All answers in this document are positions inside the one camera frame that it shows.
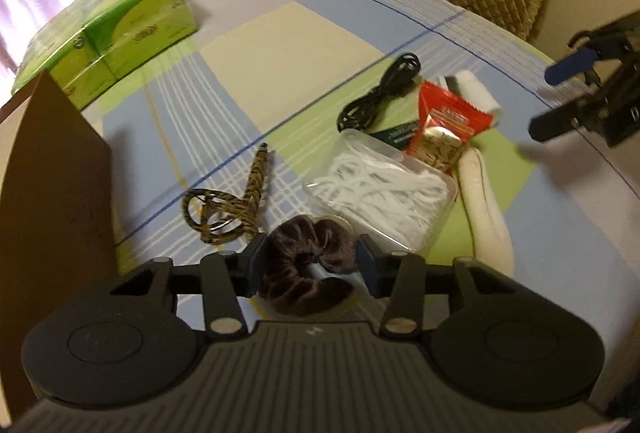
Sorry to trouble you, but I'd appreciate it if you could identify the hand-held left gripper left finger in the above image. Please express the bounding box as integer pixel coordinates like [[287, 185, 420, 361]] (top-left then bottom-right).
[[107, 234, 271, 340]]

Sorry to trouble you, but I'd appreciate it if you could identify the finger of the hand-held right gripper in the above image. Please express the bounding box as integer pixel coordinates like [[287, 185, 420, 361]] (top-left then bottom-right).
[[529, 95, 613, 144], [545, 32, 626, 86]]

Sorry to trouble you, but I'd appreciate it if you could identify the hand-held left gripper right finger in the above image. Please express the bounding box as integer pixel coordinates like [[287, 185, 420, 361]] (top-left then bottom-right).
[[356, 234, 518, 339]]

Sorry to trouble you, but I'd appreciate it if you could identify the brown velvet scrunchie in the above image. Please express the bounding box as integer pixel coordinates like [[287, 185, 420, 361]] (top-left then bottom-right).
[[257, 214, 362, 316]]

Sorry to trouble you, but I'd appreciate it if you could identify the clear box of floss picks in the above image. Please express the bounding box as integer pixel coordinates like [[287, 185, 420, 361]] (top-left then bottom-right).
[[304, 129, 458, 256]]

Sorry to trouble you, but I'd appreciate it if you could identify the dark green tube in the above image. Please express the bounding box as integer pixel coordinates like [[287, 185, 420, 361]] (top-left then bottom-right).
[[372, 120, 423, 148]]

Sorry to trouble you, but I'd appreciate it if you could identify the brown box container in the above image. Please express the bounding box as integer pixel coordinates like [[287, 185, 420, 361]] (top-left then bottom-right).
[[0, 70, 118, 429]]

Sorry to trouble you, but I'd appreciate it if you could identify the leopard print hair clip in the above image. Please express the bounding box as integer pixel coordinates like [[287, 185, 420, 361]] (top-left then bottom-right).
[[181, 143, 273, 245]]

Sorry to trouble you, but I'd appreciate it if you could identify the white tube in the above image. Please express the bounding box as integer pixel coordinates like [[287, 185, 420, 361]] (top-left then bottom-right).
[[437, 69, 502, 126]]

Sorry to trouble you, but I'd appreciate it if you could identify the red snack packet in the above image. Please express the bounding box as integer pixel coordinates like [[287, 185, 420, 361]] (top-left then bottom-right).
[[404, 80, 495, 176]]

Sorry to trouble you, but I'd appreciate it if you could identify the checked tablecloth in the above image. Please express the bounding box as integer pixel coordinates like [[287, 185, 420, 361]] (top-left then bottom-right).
[[80, 0, 640, 414]]

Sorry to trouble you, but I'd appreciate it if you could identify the green tissue pack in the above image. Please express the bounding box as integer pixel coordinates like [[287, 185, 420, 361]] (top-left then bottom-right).
[[11, 0, 198, 110]]

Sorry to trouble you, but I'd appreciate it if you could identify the black cable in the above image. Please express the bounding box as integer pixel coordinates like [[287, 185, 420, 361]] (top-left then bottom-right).
[[336, 52, 422, 134]]

